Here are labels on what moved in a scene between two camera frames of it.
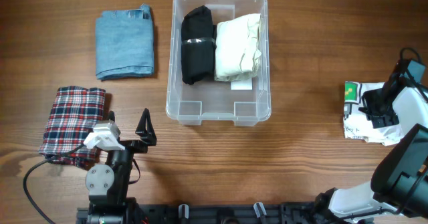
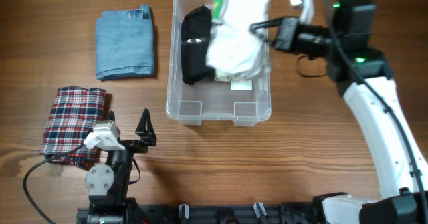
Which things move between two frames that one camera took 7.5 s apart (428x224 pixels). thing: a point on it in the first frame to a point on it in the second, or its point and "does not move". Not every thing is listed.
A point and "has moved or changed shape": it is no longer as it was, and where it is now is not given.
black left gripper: x=147 y=136 does not move
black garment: x=198 y=45 does not move
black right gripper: x=376 y=121 to x=286 y=33
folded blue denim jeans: x=124 y=44 does not move
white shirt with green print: x=356 y=125 has moved or changed shape
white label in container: x=242 y=85 does not move
